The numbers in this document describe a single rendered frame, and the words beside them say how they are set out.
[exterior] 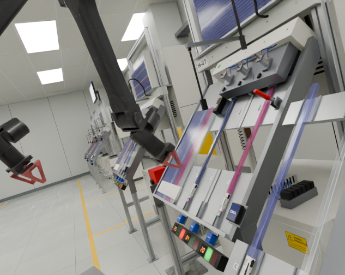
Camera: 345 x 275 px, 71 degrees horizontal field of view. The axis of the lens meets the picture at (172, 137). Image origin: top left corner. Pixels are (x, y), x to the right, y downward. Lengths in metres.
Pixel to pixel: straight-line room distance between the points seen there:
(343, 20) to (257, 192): 0.71
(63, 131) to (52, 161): 1.12
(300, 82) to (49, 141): 8.92
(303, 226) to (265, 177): 0.29
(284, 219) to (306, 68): 0.54
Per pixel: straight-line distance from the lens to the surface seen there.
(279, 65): 0.91
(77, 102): 9.51
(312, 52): 0.97
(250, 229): 0.71
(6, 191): 9.67
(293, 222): 1.03
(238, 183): 0.81
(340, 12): 1.15
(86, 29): 0.71
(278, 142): 0.80
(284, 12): 1.05
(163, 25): 4.45
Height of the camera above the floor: 1.08
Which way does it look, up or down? 4 degrees down
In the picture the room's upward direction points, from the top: 15 degrees counter-clockwise
